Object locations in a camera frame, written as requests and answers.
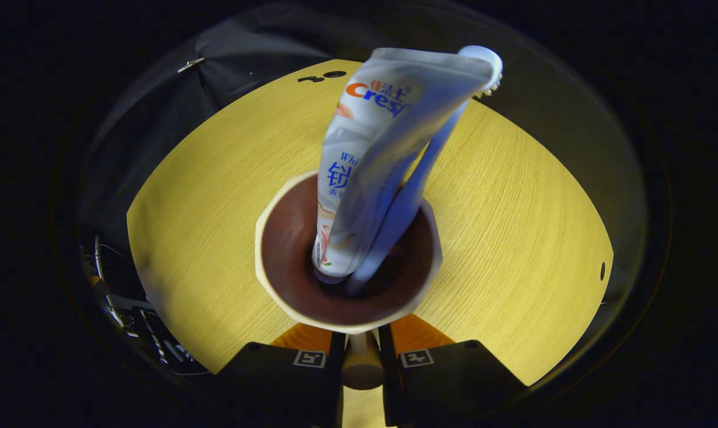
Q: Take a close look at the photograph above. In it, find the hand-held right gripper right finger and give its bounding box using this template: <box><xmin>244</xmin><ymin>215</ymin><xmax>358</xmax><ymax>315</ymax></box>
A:
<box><xmin>378</xmin><ymin>315</ymin><xmax>526</xmax><ymax>428</ymax></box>

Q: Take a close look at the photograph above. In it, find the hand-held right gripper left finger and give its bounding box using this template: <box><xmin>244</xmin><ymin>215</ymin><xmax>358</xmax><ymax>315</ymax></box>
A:
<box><xmin>216</xmin><ymin>324</ymin><xmax>347</xmax><ymax>428</ymax></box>

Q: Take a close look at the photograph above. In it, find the white cup brown inside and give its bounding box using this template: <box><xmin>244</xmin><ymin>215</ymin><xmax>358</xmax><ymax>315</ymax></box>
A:
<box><xmin>255</xmin><ymin>171</ymin><xmax>443</xmax><ymax>391</ymax></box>

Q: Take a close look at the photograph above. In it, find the white toothbrush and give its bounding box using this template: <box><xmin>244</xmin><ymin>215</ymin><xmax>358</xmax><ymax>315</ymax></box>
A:
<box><xmin>344</xmin><ymin>46</ymin><xmax>503</xmax><ymax>297</ymax></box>

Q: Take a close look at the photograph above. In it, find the white toothpaste tube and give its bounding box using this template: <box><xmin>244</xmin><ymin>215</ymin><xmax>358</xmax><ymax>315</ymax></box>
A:
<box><xmin>313</xmin><ymin>48</ymin><xmax>494</xmax><ymax>284</ymax></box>

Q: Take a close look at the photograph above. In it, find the wooden desktop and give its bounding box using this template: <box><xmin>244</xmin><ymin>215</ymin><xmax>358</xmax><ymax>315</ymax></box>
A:
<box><xmin>127</xmin><ymin>58</ymin><xmax>614</xmax><ymax>428</ymax></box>

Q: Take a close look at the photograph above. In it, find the dark cluttered equipment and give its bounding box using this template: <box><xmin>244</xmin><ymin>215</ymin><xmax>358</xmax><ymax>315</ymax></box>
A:
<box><xmin>80</xmin><ymin>235</ymin><xmax>211</xmax><ymax>376</ymax></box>

